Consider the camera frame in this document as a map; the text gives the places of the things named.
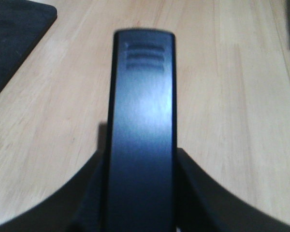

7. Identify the black stapler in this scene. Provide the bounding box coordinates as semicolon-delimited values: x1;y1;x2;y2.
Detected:
101;29;177;232

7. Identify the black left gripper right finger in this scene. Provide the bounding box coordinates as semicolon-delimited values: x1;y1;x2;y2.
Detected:
177;148;290;232

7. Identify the black computer monitor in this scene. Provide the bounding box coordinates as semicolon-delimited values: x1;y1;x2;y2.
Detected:
0;0;58;93

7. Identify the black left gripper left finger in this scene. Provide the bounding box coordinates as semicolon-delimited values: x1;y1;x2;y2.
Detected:
0;151;102;232

